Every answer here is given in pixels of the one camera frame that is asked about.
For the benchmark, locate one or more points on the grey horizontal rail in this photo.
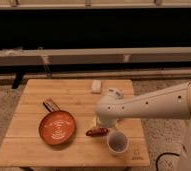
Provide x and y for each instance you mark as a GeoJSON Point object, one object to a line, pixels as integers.
{"type": "Point", "coordinates": [94, 56]}

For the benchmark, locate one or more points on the orange pan with wooden handle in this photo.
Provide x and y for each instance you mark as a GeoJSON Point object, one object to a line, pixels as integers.
{"type": "Point", "coordinates": [58, 126]}

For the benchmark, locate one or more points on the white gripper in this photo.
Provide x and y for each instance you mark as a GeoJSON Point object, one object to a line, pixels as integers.
{"type": "Point", "coordinates": [112, 126]}

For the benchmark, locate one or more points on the white cup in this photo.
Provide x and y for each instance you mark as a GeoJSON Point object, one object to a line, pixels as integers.
{"type": "Point", "coordinates": [117, 142]}

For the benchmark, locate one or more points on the dark red pepper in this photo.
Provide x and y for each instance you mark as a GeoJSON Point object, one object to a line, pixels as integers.
{"type": "Point", "coordinates": [97, 132]}

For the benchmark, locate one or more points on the wooden table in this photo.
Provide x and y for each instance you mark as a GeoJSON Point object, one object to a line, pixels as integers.
{"type": "Point", "coordinates": [23, 147]}

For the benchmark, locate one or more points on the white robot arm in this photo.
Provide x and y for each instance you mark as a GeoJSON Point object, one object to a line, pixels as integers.
{"type": "Point", "coordinates": [169, 103]}

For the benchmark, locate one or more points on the small white block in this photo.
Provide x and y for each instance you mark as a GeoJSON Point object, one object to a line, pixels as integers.
{"type": "Point", "coordinates": [96, 86]}

